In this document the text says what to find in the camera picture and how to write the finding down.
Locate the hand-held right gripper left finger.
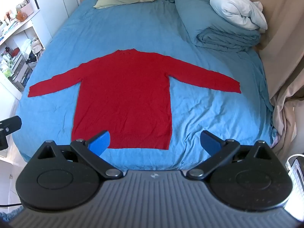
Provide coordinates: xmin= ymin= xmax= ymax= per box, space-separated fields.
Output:
xmin=35 ymin=130 xmax=124 ymax=180

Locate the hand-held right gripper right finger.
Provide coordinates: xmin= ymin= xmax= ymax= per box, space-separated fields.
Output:
xmin=186 ymin=130 xmax=273 ymax=180

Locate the red knit sweater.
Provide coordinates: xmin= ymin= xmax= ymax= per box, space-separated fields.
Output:
xmin=28 ymin=48 xmax=242 ymax=150

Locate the white crumpled bag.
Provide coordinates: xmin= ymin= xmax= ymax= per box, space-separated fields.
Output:
xmin=22 ymin=37 xmax=45 ymax=57

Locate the teal fluffy rug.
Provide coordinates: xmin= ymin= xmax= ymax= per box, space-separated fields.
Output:
xmin=0 ymin=205 xmax=24 ymax=224

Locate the white ribbed appliance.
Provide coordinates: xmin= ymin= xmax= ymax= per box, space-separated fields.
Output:
xmin=288 ymin=158 xmax=304 ymax=195

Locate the white shelf unit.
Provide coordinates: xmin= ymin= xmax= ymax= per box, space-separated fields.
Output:
xmin=0 ymin=0 xmax=47 ymax=100

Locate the pink storage basket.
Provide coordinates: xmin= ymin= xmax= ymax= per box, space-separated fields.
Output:
xmin=17 ymin=0 xmax=34 ymax=16

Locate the bed with blue sheet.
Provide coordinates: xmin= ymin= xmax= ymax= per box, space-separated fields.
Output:
xmin=12 ymin=0 xmax=277 ymax=171

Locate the beige curtain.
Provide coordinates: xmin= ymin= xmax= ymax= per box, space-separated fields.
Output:
xmin=218 ymin=0 xmax=304 ymax=157

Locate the folded blue duvet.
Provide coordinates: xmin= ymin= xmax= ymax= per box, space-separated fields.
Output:
xmin=165 ymin=0 xmax=262 ymax=53

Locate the white wardrobe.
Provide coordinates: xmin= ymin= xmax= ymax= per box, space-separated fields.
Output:
xmin=31 ymin=0 xmax=82 ymax=48

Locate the white pillow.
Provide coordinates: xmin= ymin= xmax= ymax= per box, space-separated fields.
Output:
xmin=209 ymin=0 xmax=268 ymax=32

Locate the white cable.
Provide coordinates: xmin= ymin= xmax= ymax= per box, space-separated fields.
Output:
xmin=286 ymin=154 xmax=304 ymax=171

